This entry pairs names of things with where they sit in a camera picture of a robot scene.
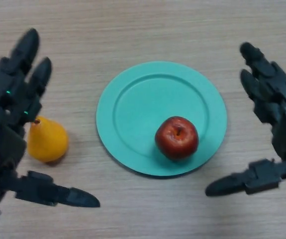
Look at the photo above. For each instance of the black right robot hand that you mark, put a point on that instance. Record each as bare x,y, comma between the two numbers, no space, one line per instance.
274,104

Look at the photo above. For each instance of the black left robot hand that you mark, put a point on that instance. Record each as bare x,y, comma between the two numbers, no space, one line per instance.
3,139

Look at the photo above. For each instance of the red apple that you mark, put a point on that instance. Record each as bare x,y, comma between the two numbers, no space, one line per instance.
176,139

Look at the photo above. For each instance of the green round plate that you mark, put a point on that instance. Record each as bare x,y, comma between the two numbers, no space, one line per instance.
142,112

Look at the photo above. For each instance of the yellow pear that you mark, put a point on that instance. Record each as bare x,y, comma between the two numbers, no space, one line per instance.
48,142

